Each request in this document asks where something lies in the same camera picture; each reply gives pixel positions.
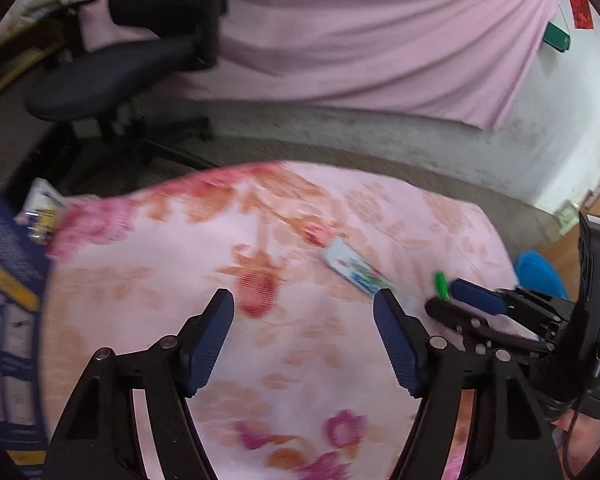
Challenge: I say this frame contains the black office chair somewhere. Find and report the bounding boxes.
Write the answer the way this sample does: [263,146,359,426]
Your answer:
[7,0,231,196]

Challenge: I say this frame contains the green wall box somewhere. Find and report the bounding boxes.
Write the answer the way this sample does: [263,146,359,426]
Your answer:
[542,20,572,54]

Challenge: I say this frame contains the person's right forearm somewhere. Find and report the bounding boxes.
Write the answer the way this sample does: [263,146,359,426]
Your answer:
[550,405,600,480]

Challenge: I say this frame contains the black cable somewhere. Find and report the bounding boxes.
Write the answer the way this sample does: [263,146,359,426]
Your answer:
[562,400,600,480]

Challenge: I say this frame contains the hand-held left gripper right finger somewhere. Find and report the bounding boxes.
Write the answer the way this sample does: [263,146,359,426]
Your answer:
[372,287,563,480]

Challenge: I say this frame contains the red paper wall decoration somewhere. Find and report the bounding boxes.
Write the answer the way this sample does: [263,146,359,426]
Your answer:
[565,0,595,31]

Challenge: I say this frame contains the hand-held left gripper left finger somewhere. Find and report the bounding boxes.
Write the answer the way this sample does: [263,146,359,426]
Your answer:
[47,287,236,480]

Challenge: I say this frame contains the blue plastic bucket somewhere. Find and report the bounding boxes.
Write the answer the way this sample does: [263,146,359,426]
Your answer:
[512,251,570,302]

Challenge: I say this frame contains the green marker pen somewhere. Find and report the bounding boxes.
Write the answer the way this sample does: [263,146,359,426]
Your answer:
[432,272,452,301]

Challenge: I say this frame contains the blue printed carton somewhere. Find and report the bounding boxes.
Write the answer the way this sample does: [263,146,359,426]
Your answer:
[0,184,56,461]

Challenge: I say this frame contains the pink hanging cloth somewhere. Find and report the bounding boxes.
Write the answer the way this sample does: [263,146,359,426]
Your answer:
[70,0,557,132]

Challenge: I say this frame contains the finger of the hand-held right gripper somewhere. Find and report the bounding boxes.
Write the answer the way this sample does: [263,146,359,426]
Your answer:
[450,279,576,333]
[425,297,557,357]

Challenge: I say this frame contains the white yellow small packet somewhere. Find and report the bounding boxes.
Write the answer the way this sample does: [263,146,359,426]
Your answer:
[17,177,69,246]

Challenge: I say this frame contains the pink floral blanket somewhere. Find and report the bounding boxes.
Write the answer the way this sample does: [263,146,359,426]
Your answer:
[42,160,518,480]

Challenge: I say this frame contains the toothpaste tube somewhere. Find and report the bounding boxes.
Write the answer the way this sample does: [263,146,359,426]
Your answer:
[322,237,392,297]

